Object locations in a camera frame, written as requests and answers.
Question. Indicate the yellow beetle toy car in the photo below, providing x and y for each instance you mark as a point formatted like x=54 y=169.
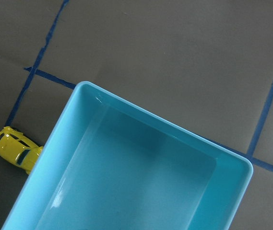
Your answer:
x=19 y=150

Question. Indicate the light blue plastic bin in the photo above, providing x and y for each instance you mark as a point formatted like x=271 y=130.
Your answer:
x=111 y=165

